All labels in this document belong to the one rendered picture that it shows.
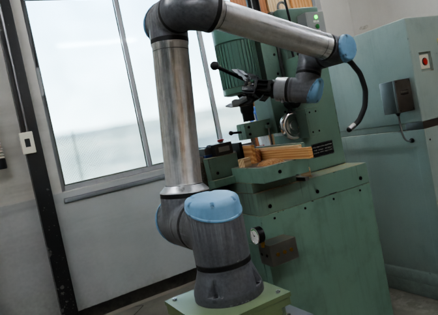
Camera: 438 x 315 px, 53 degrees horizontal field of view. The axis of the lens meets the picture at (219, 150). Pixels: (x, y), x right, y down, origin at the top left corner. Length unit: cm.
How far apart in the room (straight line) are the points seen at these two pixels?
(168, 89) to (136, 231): 195
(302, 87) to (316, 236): 62
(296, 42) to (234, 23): 23
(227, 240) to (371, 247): 104
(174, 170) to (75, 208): 178
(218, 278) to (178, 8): 72
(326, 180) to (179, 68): 85
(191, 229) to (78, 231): 192
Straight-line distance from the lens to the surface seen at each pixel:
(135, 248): 316
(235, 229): 115
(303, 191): 181
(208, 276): 118
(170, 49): 132
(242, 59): 187
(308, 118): 186
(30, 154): 289
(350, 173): 197
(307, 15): 200
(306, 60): 164
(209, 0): 126
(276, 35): 138
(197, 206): 114
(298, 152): 167
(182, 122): 129
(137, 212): 313
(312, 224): 185
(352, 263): 201
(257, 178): 165
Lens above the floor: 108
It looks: 3 degrees down
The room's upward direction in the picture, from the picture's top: 11 degrees counter-clockwise
